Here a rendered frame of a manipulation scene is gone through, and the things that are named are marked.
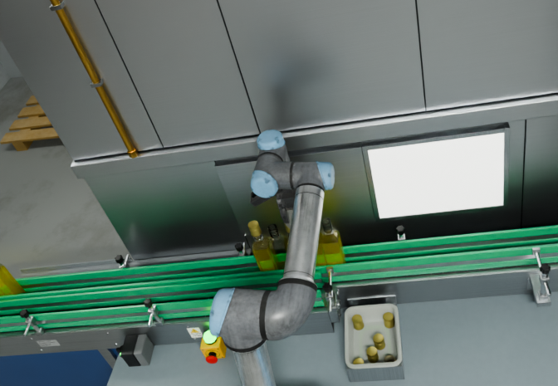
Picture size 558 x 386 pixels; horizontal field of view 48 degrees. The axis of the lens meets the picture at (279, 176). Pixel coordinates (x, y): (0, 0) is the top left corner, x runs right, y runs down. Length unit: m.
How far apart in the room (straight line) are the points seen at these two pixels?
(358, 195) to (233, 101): 0.52
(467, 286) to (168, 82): 1.15
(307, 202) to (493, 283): 0.81
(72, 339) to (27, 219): 2.15
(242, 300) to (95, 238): 2.63
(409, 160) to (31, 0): 1.17
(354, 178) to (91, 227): 2.44
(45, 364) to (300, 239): 1.43
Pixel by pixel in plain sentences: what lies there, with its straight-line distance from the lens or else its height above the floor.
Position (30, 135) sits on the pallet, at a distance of 5.08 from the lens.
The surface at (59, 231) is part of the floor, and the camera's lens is 4.24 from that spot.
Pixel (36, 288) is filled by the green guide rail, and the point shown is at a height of 0.91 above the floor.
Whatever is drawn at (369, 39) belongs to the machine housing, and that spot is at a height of 1.67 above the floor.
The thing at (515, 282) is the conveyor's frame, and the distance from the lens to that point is 2.17.
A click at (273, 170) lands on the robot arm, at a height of 1.48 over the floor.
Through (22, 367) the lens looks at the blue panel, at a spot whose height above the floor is 0.64.
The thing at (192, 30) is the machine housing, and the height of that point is 1.79.
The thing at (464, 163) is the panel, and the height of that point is 1.20.
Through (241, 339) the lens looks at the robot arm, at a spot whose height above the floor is 1.34.
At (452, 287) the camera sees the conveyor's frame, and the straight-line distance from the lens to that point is 2.15.
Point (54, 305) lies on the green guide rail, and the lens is 2.45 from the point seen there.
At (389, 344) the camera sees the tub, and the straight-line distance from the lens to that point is 2.11.
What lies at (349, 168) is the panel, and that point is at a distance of 1.97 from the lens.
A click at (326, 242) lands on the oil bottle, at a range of 1.99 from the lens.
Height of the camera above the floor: 2.56
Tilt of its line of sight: 41 degrees down
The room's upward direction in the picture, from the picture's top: 18 degrees counter-clockwise
